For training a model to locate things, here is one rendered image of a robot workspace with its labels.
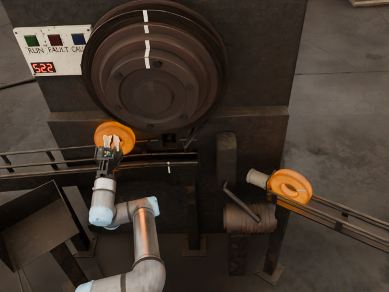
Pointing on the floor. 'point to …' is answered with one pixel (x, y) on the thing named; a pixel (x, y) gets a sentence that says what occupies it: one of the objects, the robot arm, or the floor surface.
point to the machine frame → (231, 19)
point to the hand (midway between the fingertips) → (113, 135)
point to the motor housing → (236, 230)
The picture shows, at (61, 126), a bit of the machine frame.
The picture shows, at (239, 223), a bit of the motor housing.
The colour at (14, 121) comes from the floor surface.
